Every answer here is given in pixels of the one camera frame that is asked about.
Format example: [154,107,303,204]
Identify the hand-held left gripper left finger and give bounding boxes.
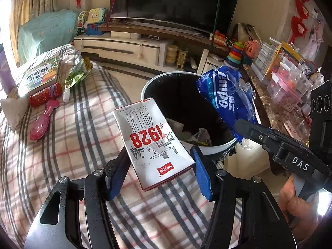
[23,145,131,249]

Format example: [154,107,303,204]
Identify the crumpled paper in bin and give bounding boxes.
[166,119,212,147]

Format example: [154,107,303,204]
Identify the colourful toy piano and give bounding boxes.
[211,31,227,47]

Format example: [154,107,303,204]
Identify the green snack packet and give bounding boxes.
[65,57,93,89]

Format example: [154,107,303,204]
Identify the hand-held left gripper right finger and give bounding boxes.
[190,146,296,249]

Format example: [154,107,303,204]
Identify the white red milk carton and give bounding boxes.
[113,97,196,191]

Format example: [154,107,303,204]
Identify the teal cloth cover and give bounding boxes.
[18,9,79,63]

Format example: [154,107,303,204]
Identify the rainbow stacking ring toy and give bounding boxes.
[228,41,245,64]

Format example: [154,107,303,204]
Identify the children's picture book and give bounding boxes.
[16,54,61,96]

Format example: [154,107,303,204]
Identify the purple bag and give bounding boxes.
[0,52,16,94]

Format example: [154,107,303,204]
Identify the white round waste bin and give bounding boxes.
[140,71,238,159]

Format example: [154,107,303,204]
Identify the plaid bed blanket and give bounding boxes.
[0,44,244,249]

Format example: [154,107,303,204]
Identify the red heart wall decoration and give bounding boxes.
[290,0,312,43]

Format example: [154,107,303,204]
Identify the white television cabinet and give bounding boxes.
[74,21,229,74]

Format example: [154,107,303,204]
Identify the toy cash register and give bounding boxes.
[77,7,109,35]

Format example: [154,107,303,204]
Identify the red plastic tube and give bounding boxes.
[29,82,62,107]

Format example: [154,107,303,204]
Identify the black television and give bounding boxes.
[110,0,242,35]

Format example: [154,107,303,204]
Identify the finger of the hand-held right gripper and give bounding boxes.
[233,119,288,159]

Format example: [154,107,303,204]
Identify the yellow round containers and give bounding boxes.
[166,45,178,63]

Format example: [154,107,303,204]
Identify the pink plastic spoon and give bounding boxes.
[29,99,60,142]

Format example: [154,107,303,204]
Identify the clear plastic storage boxes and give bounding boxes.
[253,38,319,107]

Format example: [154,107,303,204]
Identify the person's right hand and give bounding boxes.
[279,176,321,229]

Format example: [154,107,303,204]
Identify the orange plastic toy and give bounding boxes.
[244,40,261,57]

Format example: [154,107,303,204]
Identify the blue plastic tissue wrapper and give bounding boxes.
[196,63,258,149]

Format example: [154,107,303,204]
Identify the white tissue pack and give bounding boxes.
[0,96,29,130]

